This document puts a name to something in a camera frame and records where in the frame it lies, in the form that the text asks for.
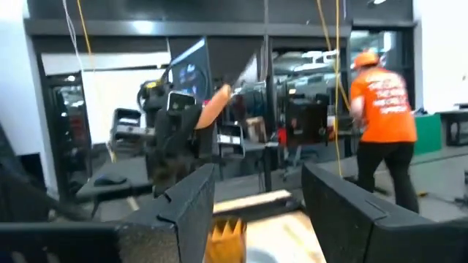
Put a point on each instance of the brown cardboard box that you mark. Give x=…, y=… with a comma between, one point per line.
x=256, y=129

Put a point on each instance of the green box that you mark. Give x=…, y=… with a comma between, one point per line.
x=428, y=133

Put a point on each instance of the dark tilted monitor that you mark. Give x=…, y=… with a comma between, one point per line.
x=190, y=76

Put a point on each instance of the orange plastic fork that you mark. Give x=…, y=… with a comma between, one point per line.
x=226, y=244

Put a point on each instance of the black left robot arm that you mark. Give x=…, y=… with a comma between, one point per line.
x=153, y=98

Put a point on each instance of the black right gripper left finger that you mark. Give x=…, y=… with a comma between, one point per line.
x=164, y=233

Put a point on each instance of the person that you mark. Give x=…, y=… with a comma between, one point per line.
x=384, y=109

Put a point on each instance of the black table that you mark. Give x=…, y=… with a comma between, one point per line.
x=453, y=114

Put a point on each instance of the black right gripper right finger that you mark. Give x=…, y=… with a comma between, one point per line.
x=358, y=233

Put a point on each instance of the black computer mouse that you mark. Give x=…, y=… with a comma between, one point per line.
x=109, y=180

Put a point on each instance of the black equipment cabinet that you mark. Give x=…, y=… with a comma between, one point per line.
x=305, y=124

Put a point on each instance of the black equipment crate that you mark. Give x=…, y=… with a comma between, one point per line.
x=126, y=124

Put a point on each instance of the black desk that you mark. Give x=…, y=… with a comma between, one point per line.
x=124, y=168

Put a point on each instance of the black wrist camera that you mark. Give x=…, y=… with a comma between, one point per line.
x=181, y=101

